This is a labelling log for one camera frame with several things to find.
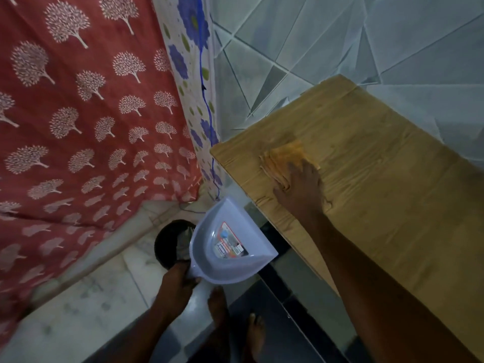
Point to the person's right fingers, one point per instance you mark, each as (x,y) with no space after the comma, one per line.
(293,177)

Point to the person's foot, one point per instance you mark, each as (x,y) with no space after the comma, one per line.
(218,309)
(256,334)

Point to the person's left hand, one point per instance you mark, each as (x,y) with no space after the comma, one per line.
(176,287)

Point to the grey plastic dustpan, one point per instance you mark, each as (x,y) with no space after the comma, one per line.
(230,241)

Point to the person's right foot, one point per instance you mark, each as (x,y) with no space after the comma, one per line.
(256,334)

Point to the person's left fingers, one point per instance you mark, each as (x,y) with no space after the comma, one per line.
(186,271)

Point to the person's right hand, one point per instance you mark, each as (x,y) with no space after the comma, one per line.
(302,192)

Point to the wooden table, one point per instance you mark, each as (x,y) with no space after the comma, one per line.
(378,185)

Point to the red tree-print curtain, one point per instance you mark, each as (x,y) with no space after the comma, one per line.
(75,147)

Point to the black round bin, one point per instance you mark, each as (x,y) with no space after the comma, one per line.
(170,243)

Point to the person's right forearm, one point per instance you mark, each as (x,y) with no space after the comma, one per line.
(374,294)

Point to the white blue-flower curtain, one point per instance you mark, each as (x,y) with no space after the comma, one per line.
(193,71)

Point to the person's left foot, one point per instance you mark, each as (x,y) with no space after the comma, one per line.
(218,309)

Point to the person's left forearm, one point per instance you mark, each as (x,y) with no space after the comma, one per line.
(136,336)

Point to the orange cleaning cloth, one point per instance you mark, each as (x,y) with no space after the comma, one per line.
(281,158)

